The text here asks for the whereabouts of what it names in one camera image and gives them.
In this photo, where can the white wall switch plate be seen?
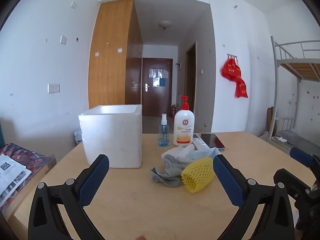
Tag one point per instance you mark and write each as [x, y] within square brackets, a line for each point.
[73, 5]
[63, 40]
[57, 88]

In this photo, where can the red plastic bag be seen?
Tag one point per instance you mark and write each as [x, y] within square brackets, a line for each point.
[241, 88]
[230, 70]

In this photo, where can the printed paper leaflet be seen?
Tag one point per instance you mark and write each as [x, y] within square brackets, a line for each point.
[12, 175]

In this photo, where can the grey metal bunk bed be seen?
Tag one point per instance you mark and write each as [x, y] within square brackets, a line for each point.
[276, 80]

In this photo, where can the clear blue spray bottle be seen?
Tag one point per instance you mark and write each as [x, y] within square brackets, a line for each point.
[163, 135]

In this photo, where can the red fire extinguisher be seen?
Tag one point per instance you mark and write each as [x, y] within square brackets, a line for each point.
[173, 111]

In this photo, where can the dark brown entrance door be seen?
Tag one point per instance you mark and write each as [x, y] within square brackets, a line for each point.
[156, 100]

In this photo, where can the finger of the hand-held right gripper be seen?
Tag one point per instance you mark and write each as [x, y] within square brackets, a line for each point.
[295, 183]
[301, 156]

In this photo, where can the wooden side door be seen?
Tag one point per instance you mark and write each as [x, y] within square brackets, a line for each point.
[190, 87]

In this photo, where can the white red-pump lotion bottle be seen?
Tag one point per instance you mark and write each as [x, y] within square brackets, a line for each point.
[183, 127]

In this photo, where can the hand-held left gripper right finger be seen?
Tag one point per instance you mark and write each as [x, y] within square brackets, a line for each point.
[228, 180]

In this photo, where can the round ceiling lamp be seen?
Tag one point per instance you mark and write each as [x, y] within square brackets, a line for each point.
[165, 25]

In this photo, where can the grey bedding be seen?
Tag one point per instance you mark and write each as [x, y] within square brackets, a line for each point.
[292, 136]

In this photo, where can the yellow foam fruit net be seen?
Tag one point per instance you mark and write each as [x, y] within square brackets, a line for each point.
[197, 175]

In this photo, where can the metal wall hook rack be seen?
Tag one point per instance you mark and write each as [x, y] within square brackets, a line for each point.
[232, 55]

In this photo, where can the white remote control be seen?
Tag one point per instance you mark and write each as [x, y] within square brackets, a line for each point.
[199, 142]

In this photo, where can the black smartphone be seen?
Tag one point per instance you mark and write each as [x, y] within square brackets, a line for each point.
[212, 140]

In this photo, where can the grey sock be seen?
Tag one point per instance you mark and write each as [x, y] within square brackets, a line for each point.
[170, 170]

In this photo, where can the blue paper notice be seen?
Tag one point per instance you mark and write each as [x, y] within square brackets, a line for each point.
[162, 82]

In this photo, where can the white wall socket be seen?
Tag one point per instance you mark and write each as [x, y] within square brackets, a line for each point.
[51, 88]

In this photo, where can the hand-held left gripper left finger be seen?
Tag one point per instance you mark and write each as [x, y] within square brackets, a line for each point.
[93, 180]

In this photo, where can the wooden wardrobe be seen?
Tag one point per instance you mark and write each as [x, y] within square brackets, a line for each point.
[110, 55]

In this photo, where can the brown wooden board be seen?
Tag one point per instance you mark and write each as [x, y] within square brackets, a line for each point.
[270, 120]

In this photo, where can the white foam box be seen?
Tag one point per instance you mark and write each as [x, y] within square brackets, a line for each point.
[112, 140]

